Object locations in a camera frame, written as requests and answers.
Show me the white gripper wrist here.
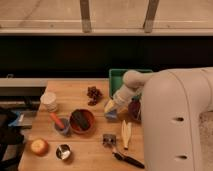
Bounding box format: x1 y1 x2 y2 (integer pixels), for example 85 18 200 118
104 85 137 113

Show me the blue sponge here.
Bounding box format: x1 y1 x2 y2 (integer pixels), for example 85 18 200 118
105 109 118 121

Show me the orange bowl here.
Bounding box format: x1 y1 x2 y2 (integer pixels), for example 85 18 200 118
69 109 95 134

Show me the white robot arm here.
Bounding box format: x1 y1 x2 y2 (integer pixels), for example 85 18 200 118
104 67 213 171

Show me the dark grape bunch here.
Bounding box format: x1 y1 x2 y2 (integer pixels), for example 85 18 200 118
87 86 102 106

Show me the purple bowl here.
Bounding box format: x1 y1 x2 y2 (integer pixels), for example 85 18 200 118
128 99 138 121

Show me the green plastic bin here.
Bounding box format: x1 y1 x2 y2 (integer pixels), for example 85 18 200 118
109 69 152 97

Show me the black block in bowl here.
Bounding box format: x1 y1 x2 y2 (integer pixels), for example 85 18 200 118
72 111 89 130

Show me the orange carrot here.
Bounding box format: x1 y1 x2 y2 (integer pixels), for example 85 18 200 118
50 113 65 130

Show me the white paper cup stack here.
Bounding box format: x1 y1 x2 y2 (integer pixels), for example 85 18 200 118
40 92 58 112

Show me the small metal cup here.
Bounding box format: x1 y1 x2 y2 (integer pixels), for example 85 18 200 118
56 144 71 160

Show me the red yellow apple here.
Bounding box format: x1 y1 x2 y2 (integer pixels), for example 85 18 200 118
30 138 49 156

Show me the black handled spatula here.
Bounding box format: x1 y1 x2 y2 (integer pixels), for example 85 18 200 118
102 134 145 169

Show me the left window post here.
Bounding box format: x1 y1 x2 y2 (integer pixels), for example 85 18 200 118
80 0 92 33

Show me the window post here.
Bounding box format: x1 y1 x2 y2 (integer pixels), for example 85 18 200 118
143 0 159 33
80 0 92 33

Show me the right window post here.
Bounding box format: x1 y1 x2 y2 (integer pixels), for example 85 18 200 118
143 0 159 33

